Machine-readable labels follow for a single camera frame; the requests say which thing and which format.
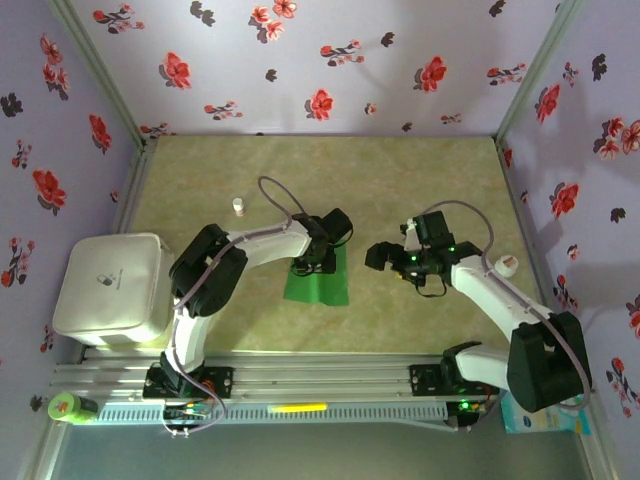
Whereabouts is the white cup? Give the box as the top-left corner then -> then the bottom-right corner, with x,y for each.
492,254 -> 520,279

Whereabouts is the small black electronics board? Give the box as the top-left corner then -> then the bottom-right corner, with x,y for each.
446,398 -> 490,417
163,403 -> 214,421

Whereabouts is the blue wet wipes packet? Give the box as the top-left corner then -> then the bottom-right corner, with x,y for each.
501,394 -> 592,435

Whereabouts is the white plastic storage box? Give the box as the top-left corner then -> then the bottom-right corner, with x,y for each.
52,232 -> 175,347

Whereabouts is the green cylinder container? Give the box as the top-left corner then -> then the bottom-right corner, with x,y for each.
47,391 -> 100,426

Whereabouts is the grey right arm cable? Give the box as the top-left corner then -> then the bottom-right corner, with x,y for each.
419,199 -> 594,434

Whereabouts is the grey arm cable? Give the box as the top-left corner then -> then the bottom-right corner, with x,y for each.
160,175 -> 306,439
419,199 -> 594,434

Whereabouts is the grey left arm cable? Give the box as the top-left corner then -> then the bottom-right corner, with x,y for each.
160,175 -> 306,439

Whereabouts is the aluminium side rail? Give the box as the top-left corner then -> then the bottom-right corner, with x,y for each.
495,138 -> 556,321
112,139 -> 157,236

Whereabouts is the long aluminium base rail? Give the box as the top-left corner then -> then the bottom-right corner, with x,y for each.
49,347 -> 599,401

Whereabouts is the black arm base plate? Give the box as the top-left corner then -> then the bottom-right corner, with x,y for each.
408,363 -> 501,397
143,366 -> 235,400

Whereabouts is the grey slotted cable duct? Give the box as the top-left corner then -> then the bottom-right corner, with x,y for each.
94,401 -> 449,426

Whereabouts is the aluminium corner post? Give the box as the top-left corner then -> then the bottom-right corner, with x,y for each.
494,0 -> 585,143
46,0 -> 151,149

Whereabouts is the aluminium frame bar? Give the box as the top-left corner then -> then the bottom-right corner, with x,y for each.
579,394 -> 619,480
17,422 -> 69,480

